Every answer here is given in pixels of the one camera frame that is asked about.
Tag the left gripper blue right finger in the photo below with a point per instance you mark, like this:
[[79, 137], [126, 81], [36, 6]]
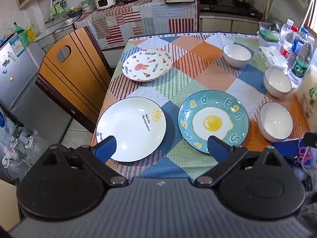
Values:
[[218, 149]]

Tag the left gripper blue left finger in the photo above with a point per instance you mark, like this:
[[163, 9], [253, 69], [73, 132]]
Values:
[[105, 149]]

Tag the blue fried egg plate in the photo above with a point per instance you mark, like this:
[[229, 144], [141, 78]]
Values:
[[212, 112]]

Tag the white sun plate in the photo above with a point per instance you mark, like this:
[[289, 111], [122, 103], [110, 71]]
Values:
[[138, 124]]

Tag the white ribbed bowl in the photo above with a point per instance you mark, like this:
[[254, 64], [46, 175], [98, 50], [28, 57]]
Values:
[[236, 55], [276, 83], [275, 122]]

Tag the pink bunny carrot plate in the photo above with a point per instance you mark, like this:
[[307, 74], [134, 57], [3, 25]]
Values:
[[147, 65]]

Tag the stacked bowls on counter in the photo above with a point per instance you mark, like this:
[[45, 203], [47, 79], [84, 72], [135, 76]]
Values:
[[88, 6]]

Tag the colourful patchwork tablecloth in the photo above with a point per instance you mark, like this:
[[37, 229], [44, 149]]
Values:
[[198, 65]]

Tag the pink scissors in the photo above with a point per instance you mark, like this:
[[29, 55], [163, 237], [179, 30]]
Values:
[[304, 155]]

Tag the wooden chair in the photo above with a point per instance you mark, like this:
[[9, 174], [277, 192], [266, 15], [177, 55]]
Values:
[[76, 75]]

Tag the white tissue pack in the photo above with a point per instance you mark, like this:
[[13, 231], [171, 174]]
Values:
[[272, 58]]

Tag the bag of rice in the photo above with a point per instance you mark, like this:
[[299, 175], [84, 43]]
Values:
[[306, 95]]

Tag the water bottle green label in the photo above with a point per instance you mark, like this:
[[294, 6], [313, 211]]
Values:
[[302, 61]]

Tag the silver refrigerator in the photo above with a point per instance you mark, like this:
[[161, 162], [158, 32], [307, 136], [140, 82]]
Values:
[[17, 70]]

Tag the clear water bottle white cap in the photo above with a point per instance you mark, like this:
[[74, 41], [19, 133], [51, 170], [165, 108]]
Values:
[[286, 28]]

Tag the water bottle red label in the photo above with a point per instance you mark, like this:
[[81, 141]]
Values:
[[287, 41]]

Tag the white plastic basket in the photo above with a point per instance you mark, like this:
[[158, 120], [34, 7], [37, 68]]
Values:
[[270, 32]]

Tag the cream lower cabinet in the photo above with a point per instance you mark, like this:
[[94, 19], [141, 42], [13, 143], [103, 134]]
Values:
[[227, 24]]

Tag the water bottle blue label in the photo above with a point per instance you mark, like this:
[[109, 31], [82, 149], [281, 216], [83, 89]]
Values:
[[299, 39]]

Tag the striped patchwork counter cloth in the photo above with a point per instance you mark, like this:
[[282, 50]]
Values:
[[114, 26]]

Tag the black gas stove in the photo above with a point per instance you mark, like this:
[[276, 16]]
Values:
[[232, 7]]

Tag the white rice cooker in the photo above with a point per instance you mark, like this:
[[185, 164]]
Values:
[[104, 4]]

